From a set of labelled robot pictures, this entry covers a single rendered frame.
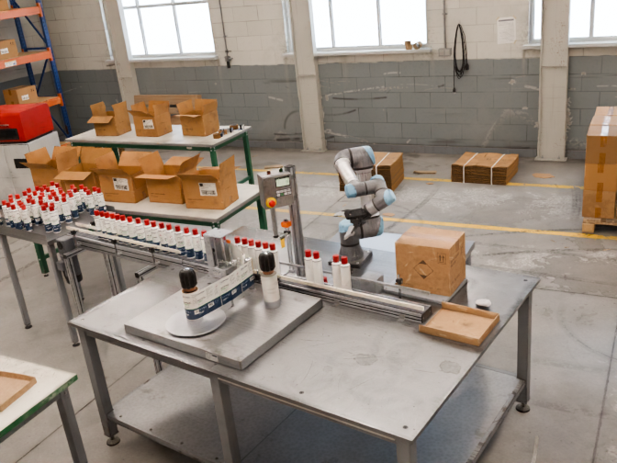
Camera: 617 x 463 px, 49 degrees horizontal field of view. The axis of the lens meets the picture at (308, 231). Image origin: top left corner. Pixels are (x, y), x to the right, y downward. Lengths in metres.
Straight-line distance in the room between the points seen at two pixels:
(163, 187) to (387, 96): 4.27
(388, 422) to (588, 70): 6.37
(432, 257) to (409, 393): 0.88
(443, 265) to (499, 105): 5.42
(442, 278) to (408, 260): 0.20
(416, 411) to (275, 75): 7.52
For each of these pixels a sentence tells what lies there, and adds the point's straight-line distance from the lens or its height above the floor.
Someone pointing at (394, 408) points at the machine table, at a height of 0.83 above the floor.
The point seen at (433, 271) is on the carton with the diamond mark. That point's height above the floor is 0.98.
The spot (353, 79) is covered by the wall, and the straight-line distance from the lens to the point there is 9.34.
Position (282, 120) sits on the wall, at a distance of 9.97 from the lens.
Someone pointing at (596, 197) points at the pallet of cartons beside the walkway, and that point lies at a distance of 6.54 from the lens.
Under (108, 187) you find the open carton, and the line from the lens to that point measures 6.04.
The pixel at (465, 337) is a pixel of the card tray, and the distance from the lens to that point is 3.26.
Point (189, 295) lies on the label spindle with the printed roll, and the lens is 3.45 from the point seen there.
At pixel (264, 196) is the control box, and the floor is 1.37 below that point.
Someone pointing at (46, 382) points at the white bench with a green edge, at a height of 0.80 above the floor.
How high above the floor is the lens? 2.54
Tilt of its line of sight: 22 degrees down
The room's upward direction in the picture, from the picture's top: 6 degrees counter-clockwise
